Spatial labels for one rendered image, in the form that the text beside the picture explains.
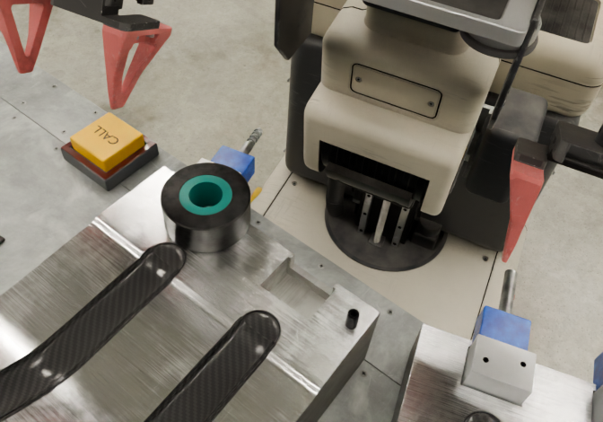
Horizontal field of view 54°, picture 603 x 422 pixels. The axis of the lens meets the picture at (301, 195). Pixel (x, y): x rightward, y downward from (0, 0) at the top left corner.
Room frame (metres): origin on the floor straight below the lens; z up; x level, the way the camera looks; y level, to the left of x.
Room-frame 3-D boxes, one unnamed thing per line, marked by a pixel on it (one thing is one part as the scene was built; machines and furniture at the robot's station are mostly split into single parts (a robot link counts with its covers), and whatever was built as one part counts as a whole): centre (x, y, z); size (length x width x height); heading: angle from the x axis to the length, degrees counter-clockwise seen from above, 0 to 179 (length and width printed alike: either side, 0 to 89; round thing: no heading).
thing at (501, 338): (0.27, -0.19, 0.86); 0.13 x 0.05 x 0.05; 164
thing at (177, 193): (0.34, 0.09, 0.91); 0.08 x 0.08 x 0.04
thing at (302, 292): (0.27, -0.01, 0.87); 0.05 x 0.05 x 0.04; 57
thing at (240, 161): (0.47, 0.08, 0.83); 0.13 x 0.05 x 0.05; 160
